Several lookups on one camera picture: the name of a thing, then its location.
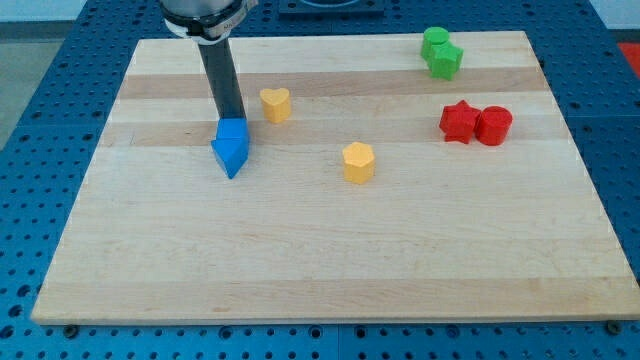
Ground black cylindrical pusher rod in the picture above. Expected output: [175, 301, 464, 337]
[199, 39, 246, 119]

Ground blue cube block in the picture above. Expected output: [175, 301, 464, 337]
[216, 118, 250, 140]

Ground blue triangle block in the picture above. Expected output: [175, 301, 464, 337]
[211, 138, 249, 179]

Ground yellow heart block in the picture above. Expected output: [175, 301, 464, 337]
[259, 88, 292, 124]

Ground yellow hexagon block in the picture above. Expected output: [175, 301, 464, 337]
[342, 142, 376, 184]

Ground wooden board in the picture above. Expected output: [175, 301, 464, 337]
[32, 31, 639, 325]

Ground green cylinder block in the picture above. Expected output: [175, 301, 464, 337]
[421, 26, 450, 61]

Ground green star block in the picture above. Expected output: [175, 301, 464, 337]
[428, 42, 464, 81]

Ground red star block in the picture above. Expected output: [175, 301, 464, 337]
[439, 100, 481, 144]

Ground red cylinder block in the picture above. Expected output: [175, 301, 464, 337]
[475, 106, 513, 146]

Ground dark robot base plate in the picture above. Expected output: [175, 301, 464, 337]
[278, 0, 386, 17]

